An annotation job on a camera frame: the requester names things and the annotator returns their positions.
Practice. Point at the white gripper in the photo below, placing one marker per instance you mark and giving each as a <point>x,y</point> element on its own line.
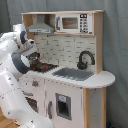
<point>29,47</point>

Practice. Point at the small metal pot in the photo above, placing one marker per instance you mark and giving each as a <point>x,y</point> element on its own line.
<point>34,58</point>

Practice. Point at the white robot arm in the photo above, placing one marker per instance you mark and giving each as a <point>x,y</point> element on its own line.
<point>14,48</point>

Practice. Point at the wooden toy kitchen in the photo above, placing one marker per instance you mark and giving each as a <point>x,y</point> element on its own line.
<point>88,97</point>

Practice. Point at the black toy stovetop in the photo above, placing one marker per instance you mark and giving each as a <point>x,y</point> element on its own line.
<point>42,67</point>

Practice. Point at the grey range hood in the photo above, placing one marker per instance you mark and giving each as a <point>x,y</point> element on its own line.
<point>40,26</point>

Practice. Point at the right stove knob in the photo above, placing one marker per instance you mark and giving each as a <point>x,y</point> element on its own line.
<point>35,84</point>

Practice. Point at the toy microwave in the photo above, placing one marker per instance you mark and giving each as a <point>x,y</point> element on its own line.
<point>74,23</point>

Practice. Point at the grey toy sink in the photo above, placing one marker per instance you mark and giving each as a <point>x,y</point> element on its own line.
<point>73,74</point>

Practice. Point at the toy oven door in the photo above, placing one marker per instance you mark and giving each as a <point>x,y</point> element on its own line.
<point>32,101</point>

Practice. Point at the black toy faucet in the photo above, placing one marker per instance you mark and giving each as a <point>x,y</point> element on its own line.
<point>83,63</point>

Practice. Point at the grey backdrop curtain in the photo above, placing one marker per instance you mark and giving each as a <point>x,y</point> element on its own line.
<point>115,42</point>

